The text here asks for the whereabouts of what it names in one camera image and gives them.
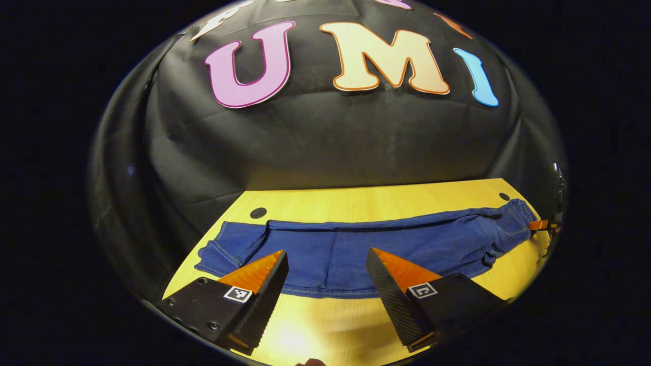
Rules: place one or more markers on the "blue denim jeans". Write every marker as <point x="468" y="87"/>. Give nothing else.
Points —
<point x="346" y="254"/>

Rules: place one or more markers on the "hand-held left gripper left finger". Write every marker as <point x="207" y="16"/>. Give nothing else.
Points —
<point x="264" y="300"/>

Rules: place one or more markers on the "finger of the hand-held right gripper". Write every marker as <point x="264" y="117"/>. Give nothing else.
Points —
<point x="538" y="224"/>

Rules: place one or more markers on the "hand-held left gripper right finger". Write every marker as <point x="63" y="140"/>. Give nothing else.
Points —
<point x="394" y="305"/>

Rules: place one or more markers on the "black backdrop cloth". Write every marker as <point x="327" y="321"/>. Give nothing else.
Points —
<point x="325" y="142"/>

